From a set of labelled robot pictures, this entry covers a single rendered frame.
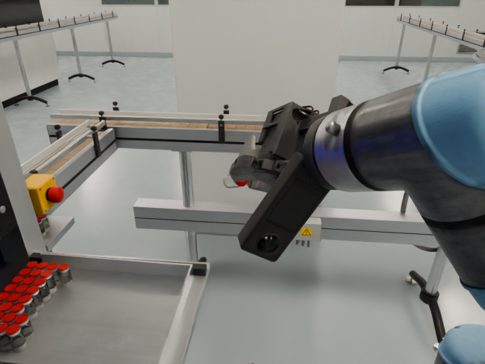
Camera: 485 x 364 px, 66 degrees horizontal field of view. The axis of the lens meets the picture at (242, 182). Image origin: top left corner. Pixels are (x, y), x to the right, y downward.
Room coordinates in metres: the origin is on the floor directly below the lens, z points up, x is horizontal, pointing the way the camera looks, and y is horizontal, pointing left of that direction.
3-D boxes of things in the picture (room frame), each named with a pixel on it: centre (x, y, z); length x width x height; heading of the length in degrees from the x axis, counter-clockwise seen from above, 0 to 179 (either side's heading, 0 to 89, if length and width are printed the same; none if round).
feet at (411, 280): (1.35, -0.90, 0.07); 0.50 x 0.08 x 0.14; 174
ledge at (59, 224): (0.80, 0.53, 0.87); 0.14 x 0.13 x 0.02; 84
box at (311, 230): (1.35, -0.28, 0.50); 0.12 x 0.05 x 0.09; 84
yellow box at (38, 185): (0.78, 0.49, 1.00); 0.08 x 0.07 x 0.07; 84
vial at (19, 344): (0.44, 0.38, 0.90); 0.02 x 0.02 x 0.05
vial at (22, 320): (0.46, 0.38, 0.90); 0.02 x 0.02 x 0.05
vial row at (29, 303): (0.52, 0.40, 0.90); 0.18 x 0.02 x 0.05; 174
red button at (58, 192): (0.78, 0.45, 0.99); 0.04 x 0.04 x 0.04; 84
